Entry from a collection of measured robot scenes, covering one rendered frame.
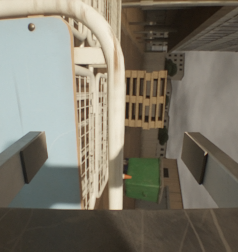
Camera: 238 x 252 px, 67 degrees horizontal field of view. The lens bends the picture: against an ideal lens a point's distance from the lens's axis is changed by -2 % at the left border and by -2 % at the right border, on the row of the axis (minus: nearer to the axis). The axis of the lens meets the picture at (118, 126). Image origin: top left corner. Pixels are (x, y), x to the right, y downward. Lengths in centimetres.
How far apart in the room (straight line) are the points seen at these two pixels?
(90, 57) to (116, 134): 10
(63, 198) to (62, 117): 13
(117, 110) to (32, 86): 12
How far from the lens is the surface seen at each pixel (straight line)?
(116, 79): 23
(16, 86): 29
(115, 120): 24
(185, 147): 17
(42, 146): 16
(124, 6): 531
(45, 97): 26
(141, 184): 587
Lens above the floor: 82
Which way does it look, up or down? 9 degrees down
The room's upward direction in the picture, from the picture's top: 93 degrees clockwise
